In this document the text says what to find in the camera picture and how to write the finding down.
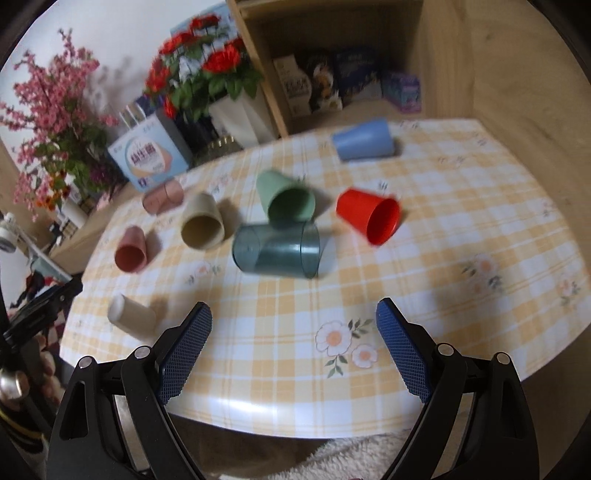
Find white paper bag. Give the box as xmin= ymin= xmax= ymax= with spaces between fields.
xmin=209 ymin=95 xmax=276 ymax=147

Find cream plastic cup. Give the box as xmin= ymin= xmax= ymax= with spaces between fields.
xmin=107 ymin=294 xmax=156 ymax=336

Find white fluffy blanket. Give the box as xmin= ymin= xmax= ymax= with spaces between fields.
xmin=300 ymin=433 xmax=413 ymax=480

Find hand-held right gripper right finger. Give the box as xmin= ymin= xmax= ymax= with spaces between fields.
xmin=375 ymin=298 xmax=541 ymax=480

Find dusty rose cup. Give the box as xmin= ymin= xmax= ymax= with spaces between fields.
xmin=115 ymin=226 xmax=148 ymax=273

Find red flower bouquet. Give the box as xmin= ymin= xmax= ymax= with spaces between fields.
xmin=143 ymin=14 xmax=267 ymax=123

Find pink blossom branches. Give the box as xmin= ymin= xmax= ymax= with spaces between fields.
xmin=0 ymin=28 xmax=122 ymax=223

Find dark printed package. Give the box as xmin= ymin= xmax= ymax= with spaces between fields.
xmin=302 ymin=52 xmax=343 ymax=112

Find white paper roll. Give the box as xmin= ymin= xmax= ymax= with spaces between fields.
xmin=60 ymin=200 xmax=89 ymax=230

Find person's left hand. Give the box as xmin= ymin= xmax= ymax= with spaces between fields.
xmin=36 ymin=339 xmax=60 ymax=384

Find transparent teal cup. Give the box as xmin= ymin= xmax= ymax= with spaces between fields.
xmin=232 ymin=222 xmax=321 ymax=280

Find blue and white carton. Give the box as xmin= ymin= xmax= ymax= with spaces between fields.
xmin=107 ymin=113 xmax=193 ymax=193

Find beige plastic cup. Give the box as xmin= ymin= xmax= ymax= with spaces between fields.
xmin=180 ymin=193 xmax=226 ymax=250

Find red plastic cup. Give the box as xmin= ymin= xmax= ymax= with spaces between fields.
xmin=335 ymin=187 xmax=402 ymax=246

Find green plastic cup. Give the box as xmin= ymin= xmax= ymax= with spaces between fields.
xmin=256 ymin=170 xmax=317 ymax=227

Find light pink cup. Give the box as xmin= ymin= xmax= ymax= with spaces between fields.
xmin=142 ymin=180 xmax=185 ymax=215

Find white printed box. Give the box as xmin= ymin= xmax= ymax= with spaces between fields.
xmin=272 ymin=54 xmax=313 ymax=117

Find blue plastic cup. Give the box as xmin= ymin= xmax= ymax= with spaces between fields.
xmin=332 ymin=119 xmax=396 ymax=162

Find wooden shelf cabinet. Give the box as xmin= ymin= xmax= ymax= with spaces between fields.
xmin=226 ymin=0 xmax=591 ymax=386

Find purple box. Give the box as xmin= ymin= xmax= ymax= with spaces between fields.
xmin=382 ymin=71 xmax=422 ymax=114

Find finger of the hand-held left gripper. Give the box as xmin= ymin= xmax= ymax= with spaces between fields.
xmin=2 ymin=277 xmax=85 ymax=344

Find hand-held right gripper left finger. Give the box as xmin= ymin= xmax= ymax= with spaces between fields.
xmin=46 ymin=302 xmax=213 ymax=480

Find dark blue box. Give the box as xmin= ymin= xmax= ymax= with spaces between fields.
xmin=334 ymin=48 xmax=384 ymax=103

